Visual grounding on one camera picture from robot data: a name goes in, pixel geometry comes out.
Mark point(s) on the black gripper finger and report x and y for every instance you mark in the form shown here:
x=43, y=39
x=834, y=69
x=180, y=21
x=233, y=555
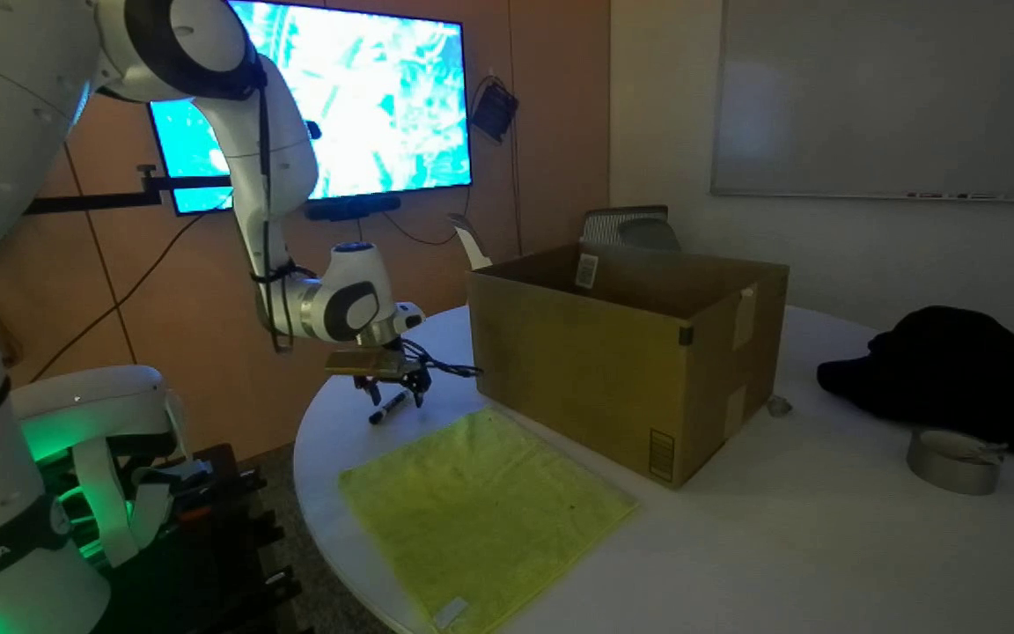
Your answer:
x=418, y=388
x=374, y=400

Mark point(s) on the yellow-green towel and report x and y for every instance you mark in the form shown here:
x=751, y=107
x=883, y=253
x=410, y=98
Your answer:
x=482, y=518

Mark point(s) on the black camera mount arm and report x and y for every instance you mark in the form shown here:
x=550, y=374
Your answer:
x=148, y=192

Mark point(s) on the wall-mounted monitor screen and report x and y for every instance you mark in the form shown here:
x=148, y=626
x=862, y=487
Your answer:
x=384, y=93

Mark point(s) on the open cardboard box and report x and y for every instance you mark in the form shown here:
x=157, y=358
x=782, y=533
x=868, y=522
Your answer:
x=643, y=358

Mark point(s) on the whiteboard on wall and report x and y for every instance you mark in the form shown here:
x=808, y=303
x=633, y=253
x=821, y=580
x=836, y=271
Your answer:
x=868, y=98

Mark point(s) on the black Expo marker pen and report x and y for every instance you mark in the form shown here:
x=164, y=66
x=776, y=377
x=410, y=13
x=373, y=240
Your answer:
x=388, y=408

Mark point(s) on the black equipment cart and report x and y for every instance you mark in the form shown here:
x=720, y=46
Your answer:
x=207, y=574

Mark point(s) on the grey chair backrest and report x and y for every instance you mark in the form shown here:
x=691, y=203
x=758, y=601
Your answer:
x=643, y=225

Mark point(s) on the grey tape roll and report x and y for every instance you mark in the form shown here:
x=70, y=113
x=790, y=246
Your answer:
x=957, y=459

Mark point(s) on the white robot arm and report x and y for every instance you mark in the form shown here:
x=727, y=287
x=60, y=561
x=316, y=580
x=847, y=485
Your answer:
x=53, y=62

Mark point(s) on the black cloth bag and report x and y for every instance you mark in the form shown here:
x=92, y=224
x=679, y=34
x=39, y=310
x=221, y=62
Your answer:
x=936, y=367

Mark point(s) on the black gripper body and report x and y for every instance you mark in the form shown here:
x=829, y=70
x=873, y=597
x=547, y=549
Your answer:
x=384, y=365

